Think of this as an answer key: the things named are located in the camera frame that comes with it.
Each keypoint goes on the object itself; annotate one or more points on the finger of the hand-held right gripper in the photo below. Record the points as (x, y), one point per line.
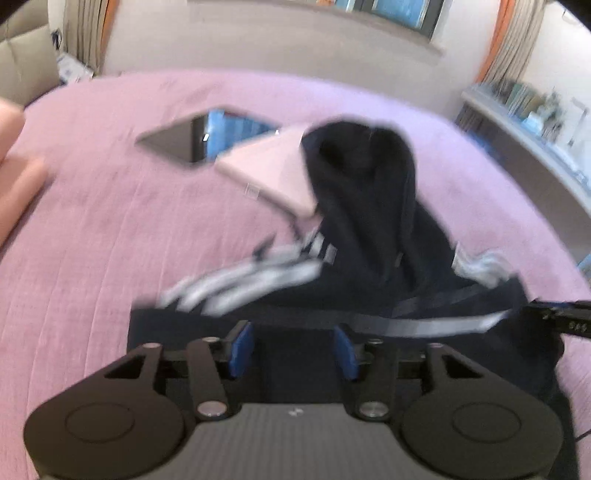
(561, 316)

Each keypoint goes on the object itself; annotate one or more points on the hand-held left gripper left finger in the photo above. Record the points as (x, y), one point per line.
(241, 350)

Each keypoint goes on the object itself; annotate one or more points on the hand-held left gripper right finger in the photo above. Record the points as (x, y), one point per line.
(345, 353)

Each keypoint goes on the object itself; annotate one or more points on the navy jacket with white stripes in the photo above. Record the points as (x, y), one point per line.
(369, 258)

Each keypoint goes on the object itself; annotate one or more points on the pink bed blanket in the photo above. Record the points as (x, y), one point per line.
(92, 240)

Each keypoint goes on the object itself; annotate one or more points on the beige and orange curtain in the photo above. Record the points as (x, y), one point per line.
(512, 41)
(85, 32)

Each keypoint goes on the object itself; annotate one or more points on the pink pillow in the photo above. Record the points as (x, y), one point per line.
(14, 161)

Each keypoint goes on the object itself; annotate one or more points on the window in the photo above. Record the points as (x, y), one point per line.
(388, 11)

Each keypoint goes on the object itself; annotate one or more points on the beige armchair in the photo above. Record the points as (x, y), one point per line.
(25, 55)

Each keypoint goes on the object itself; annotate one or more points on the wall shelf with books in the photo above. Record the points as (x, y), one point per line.
(531, 124)

